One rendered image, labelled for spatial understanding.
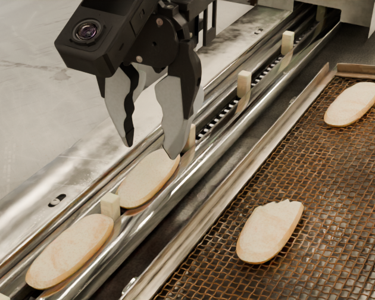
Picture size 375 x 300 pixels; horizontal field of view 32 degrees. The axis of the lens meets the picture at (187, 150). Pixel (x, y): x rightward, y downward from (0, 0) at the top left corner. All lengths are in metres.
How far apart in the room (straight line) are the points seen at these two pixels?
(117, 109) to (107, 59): 0.13
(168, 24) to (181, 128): 0.10
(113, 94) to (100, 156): 0.08
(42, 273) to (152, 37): 0.21
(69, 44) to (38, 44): 0.51
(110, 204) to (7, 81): 0.37
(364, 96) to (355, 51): 0.32
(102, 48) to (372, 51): 0.60
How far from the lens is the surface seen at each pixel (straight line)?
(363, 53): 0.98
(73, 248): 0.54
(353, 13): 0.96
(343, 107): 0.65
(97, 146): 0.66
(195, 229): 0.51
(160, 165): 0.63
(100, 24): 0.47
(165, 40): 0.53
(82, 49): 0.47
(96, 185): 0.61
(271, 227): 0.48
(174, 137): 0.57
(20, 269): 0.55
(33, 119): 0.80
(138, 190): 0.60
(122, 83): 0.58
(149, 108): 0.72
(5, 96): 0.86
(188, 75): 0.54
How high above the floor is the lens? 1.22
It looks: 34 degrees down
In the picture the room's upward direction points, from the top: 1 degrees clockwise
